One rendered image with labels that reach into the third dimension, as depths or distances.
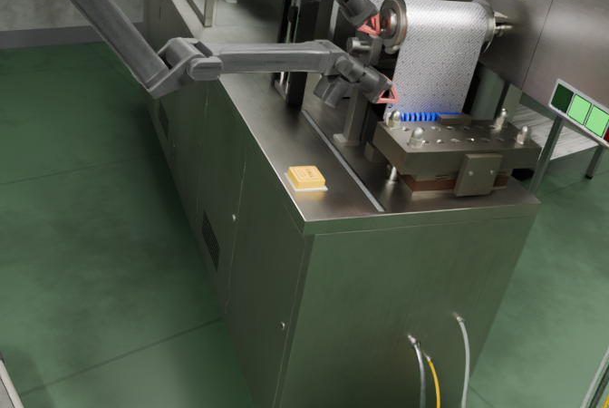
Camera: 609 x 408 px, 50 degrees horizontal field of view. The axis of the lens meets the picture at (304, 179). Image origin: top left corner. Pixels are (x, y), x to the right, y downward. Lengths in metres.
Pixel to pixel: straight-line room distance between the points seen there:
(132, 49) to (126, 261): 1.61
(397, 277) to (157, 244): 1.39
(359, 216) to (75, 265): 1.49
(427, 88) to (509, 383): 1.27
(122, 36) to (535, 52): 1.02
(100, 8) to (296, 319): 0.87
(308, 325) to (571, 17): 0.96
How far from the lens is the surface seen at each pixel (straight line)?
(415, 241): 1.62
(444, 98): 1.77
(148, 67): 1.25
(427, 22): 1.66
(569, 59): 1.66
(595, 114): 1.59
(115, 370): 2.31
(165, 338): 2.40
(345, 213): 1.49
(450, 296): 1.82
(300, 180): 1.53
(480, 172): 1.66
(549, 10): 1.72
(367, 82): 1.60
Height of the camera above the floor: 1.69
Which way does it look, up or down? 30 degrees down
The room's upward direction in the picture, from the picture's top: 10 degrees clockwise
